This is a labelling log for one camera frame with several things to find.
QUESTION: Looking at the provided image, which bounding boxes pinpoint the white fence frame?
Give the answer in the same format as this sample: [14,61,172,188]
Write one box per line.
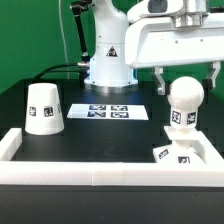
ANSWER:
[0,128,224,187]

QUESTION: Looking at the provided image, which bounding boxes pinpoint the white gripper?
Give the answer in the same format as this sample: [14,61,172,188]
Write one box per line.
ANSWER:
[125,0,224,96]

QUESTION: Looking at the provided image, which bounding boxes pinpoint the white lamp bulb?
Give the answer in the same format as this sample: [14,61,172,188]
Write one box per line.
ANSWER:
[167,76,204,132]

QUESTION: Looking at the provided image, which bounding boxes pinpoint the white marker sheet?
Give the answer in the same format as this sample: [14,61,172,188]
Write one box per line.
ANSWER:
[67,104,148,120]

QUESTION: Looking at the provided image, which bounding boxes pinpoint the white hanging cable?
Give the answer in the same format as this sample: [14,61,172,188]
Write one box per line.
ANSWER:
[58,0,70,80]

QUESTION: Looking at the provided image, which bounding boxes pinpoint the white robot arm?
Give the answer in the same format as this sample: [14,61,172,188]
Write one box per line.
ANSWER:
[85,0,224,95]

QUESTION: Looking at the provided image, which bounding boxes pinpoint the white lamp shade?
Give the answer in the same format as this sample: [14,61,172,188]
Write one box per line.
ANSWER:
[25,83,64,135]

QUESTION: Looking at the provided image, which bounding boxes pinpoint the black cable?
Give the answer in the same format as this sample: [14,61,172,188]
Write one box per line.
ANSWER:
[33,62,91,81]

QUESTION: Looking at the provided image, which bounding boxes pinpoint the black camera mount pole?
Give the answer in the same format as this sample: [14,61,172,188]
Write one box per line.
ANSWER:
[70,0,92,62]

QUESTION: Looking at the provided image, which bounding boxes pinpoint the white lamp base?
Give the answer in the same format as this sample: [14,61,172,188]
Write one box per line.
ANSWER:
[153,126,203,165]

